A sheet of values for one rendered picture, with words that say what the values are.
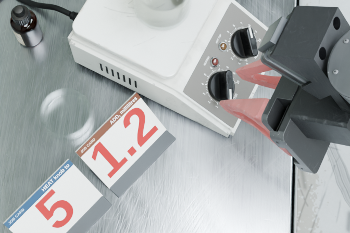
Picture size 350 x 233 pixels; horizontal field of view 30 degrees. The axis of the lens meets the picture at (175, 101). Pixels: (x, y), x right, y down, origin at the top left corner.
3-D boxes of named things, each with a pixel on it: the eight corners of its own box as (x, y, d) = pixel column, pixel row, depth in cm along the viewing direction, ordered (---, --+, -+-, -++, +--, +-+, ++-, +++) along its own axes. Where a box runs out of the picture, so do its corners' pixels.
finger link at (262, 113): (192, 107, 57) (279, 124, 51) (227, 40, 59) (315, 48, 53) (230, 144, 62) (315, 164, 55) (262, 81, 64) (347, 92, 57)
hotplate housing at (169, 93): (278, 46, 76) (291, 16, 69) (229, 143, 72) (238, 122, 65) (111, -33, 79) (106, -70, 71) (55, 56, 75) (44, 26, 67)
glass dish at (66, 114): (101, 126, 72) (99, 120, 70) (57, 150, 71) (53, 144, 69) (78, 85, 74) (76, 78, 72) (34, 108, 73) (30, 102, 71)
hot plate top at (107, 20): (224, -10, 69) (224, -14, 69) (172, 83, 66) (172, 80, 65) (124, -56, 71) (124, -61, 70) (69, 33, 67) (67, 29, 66)
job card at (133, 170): (176, 139, 72) (177, 129, 68) (119, 198, 70) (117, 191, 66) (136, 103, 73) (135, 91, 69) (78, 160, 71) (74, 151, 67)
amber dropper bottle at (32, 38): (41, 22, 76) (31, -6, 70) (44, 46, 75) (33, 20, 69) (16, 25, 76) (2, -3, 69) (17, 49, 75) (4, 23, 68)
